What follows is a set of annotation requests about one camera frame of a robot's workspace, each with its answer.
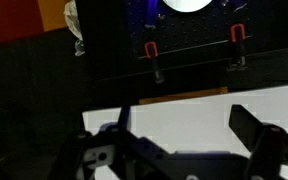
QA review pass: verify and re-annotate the yellow tape strip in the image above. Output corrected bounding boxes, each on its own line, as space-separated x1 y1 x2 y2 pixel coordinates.
138 86 229 106

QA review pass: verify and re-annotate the orange flat panel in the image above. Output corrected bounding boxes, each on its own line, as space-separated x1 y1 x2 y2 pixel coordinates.
37 0 72 33

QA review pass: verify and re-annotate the red flat panel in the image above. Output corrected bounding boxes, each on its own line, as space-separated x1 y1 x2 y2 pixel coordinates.
0 0 46 47

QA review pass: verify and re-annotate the crumpled clear plastic bag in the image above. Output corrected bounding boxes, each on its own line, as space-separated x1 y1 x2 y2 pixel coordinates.
63 0 86 57

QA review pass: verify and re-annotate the orange black bar clamp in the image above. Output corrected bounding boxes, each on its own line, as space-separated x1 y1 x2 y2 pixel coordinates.
143 41 167 85
226 23 249 72

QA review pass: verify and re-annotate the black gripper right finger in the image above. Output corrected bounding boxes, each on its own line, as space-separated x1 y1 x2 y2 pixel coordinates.
228 104 288 180

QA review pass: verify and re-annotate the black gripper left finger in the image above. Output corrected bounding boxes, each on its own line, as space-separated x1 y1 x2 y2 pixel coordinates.
50 104 172 180

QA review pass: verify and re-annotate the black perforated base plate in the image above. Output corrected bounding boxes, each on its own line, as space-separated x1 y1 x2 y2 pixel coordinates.
127 0 256 62

